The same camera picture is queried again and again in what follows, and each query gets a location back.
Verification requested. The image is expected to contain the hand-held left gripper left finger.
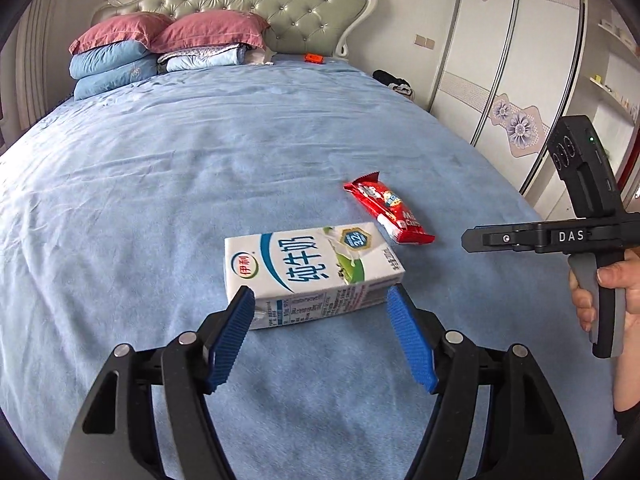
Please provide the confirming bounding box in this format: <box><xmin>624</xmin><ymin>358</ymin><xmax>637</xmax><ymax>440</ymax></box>
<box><xmin>57</xmin><ymin>285</ymin><xmax>256</xmax><ymax>480</ymax></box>

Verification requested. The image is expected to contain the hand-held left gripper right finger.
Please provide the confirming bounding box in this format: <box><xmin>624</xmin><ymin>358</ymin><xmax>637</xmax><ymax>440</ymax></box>
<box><xmin>386</xmin><ymin>285</ymin><xmax>585</xmax><ymax>480</ymax></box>

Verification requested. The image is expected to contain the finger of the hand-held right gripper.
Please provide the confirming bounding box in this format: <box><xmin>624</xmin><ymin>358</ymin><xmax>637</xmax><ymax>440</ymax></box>
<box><xmin>461</xmin><ymin>224</ymin><xmax>544</xmax><ymax>254</ymax></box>

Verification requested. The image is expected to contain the white milk carton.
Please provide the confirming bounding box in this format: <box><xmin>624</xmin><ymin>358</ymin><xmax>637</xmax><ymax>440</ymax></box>
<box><xmin>223</xmin><ymin>221</ymin><xmax>405</xmax><ymax>331</ymax></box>

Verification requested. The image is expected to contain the person's right forearm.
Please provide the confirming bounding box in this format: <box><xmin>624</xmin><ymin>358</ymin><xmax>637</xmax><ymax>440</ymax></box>
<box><xmin>612</xmin><ymin>310</ymin><xmax>640</xmax><ymax>441</ymax></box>

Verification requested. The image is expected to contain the person's right hand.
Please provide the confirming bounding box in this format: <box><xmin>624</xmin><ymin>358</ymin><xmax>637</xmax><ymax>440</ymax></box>
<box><xmin>570</xmin><ymin>250</ymin><xmax>640</xmax><ymax>332</ymax></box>

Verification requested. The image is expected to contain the red candy wrapper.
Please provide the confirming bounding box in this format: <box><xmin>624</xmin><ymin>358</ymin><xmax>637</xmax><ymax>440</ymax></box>
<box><xmin>342</xmin><ymin>171</ymin><xmax>436</xmax><ymax>246</ymax></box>

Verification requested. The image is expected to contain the blue bed sheet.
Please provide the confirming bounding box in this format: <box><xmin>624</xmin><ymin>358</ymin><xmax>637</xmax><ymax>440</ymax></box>
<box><xmin>0</xmin><ymin>52</ymin><xmax>631</xmax><ymax>480</ymax></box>

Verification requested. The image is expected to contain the white flowered wardrobe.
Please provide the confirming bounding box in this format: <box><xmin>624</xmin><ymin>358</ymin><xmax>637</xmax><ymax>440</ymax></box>
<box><xmin>427</xmin><ymin>0</ymin><xmax>616</xmax><ymax>216</ymax></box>

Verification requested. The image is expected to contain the black cloth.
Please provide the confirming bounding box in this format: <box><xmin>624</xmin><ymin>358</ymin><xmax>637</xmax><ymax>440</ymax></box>
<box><xmin>373</xmin><ymin>69</ymin><xmax>415</xmax><ymax>95</ymax></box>

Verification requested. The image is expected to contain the blue pillow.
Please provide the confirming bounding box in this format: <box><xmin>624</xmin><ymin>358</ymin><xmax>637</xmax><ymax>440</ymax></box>
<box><xmin>70</xmin><ymin>40</ymin><xmax>153</xmax><ymax>81</ymax></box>
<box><xmin>74</xmin><ymin>55</ymin><xmax>161</xmax><ymax>101</ymax></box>

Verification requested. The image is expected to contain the folded blue quilt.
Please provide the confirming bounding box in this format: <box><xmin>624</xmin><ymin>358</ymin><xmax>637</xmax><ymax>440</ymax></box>
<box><xmin>157</xmin><ymin>44</ymin><xmax>251</xmax><ymax>73</ymax></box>

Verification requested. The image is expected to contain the pink pillow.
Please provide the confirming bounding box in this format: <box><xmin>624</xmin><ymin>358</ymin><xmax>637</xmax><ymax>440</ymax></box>
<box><xmin>69</xmin><ymin>12</ymin><xmax>173</xmax><ymax>56</ymax></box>
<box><xmin>148</xmin><ymin>10</ymin><xmax>271</xmax><ymax>53</ymax></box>

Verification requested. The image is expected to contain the beige curtain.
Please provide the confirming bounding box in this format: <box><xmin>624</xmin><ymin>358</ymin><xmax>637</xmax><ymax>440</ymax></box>
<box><xmin>15</xmin><ymin>0</ymin><xmax>71</xmax><ymax>126</ymax></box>

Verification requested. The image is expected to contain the white wall shelf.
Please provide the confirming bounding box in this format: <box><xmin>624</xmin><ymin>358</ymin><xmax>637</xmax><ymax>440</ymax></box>
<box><xmin>585</xmin><ymin>15</ymin><xmax>640</xmax><ymax>126</ymax></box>

